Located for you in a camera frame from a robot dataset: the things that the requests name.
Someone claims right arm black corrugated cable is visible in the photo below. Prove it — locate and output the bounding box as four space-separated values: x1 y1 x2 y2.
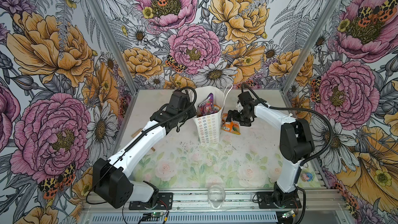
241 82 334 166

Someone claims white printed paper bag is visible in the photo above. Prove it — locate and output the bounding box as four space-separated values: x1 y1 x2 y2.
193 84 233 144

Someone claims pink purple snack packet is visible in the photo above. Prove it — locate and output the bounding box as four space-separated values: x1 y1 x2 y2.
198 93 221 117

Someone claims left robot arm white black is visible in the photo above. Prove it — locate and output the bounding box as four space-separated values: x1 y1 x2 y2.
92 87 197 208

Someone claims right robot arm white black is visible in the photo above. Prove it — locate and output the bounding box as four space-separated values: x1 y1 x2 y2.
229 91 315 206

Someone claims orange snack packet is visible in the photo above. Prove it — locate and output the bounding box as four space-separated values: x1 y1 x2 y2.
221 114 240 135

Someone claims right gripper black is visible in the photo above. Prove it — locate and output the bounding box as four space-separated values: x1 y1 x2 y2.
226 108 254 128

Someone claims small colourful toy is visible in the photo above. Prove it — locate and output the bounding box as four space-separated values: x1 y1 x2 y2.
301 172 314 182

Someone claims aluminium front rail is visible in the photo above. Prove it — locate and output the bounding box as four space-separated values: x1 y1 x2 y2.
79 189 355 224

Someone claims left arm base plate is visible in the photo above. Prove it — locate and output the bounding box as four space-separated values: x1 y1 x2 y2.
128 192 174 211

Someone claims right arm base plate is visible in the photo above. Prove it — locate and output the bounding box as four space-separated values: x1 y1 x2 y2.
252 191 302 209

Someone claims clear glass bowl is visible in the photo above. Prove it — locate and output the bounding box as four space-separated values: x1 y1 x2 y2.
207 185 226 209

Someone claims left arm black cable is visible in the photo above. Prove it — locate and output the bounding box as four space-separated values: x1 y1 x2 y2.
85 86 198 205

